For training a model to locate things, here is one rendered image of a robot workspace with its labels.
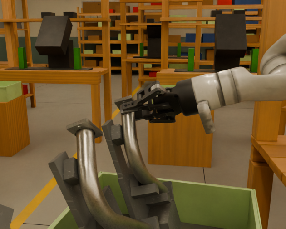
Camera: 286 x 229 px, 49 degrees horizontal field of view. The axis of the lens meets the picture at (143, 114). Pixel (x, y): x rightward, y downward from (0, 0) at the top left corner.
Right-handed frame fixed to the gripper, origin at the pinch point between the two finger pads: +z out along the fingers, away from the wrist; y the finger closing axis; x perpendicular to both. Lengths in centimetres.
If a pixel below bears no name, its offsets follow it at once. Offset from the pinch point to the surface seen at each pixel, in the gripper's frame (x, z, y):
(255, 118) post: -33, -32, -76
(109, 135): 5.7, 4.5, 2.1
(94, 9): -865, 307, -586
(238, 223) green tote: 19.0, -15.8, -33.1
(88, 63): -703, 366, -663
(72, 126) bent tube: 10.2, 5.4, 14.8
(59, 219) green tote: 19.0, 18.9, -4.4
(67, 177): 18.3, 6.6, 13.4
